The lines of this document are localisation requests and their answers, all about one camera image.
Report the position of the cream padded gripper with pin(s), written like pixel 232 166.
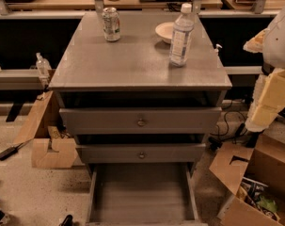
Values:
pixel 279 44

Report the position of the grey bottom drawer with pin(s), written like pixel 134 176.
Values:
pixel 154 194

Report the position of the grey drawer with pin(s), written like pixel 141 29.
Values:
pixel 154 194
pixel 89 121
pixel 140 153

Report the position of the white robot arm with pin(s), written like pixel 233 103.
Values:
pixel 271 43

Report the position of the grey wooden drawer cabinet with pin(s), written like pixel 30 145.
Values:
pixel 135 72

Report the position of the grey middle drawer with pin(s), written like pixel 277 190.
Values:
pixel 140 153

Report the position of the grey top drawer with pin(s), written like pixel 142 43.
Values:
pixel 89 121

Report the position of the white pump dispenser bottle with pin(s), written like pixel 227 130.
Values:
pixel 218 48

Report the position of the cardboard box right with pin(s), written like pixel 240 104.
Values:
pixel 264 163

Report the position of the cardboard box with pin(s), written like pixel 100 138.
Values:
pixel 48 151
pixel 264 163

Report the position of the items inside cardboard box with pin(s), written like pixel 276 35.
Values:
pixel 252 192

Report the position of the clear plastic water bottle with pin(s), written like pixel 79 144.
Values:
pixel 181 36

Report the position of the silver soda can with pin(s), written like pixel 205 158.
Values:
pixel 111 26

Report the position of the cardboard box left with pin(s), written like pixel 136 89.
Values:
pixel 48 151

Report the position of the clear bottle on shelf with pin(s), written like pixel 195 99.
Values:
pixel 42 65

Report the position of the black power adapter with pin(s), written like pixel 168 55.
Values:
pixel 7 153

